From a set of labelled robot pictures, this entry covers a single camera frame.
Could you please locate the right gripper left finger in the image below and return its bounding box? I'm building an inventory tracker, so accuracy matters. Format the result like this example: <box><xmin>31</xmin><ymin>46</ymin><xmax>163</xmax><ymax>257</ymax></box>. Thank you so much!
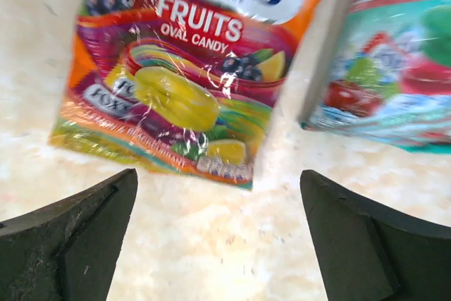
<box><xmin>1</xmin><ymin>168</ymin><xmax>138</xmax><ymax>300</ymax></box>

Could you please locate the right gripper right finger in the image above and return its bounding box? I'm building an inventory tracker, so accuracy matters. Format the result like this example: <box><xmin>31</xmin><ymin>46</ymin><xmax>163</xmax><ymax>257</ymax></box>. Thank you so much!
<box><xmin>299</xmin><ymin>170</ymin><xmax>450</xmax><ymax>301</ymax></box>

